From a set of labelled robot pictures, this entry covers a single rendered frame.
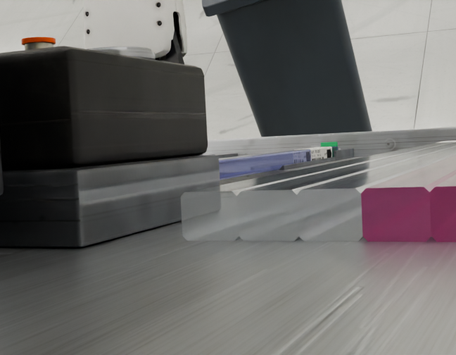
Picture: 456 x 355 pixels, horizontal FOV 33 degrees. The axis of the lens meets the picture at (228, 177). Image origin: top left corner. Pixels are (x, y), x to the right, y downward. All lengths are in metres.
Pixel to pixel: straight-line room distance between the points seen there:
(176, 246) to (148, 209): 0.03
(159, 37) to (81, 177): 0.60
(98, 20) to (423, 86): 1.21
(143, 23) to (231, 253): 0.63
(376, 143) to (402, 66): 1.30
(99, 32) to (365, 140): 0.30
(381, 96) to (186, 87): 1.67
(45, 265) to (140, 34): 0.63
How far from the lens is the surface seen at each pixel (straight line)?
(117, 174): 0.19
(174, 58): 0.78
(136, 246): 0.17
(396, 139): 0.67
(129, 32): 0.78
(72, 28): 2.67
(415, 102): 1.85
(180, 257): 0.15
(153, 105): 0.21
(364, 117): 1.16
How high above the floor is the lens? 1.18
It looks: 41 degrees down
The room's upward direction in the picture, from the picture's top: 23 degrees counter-clockwise
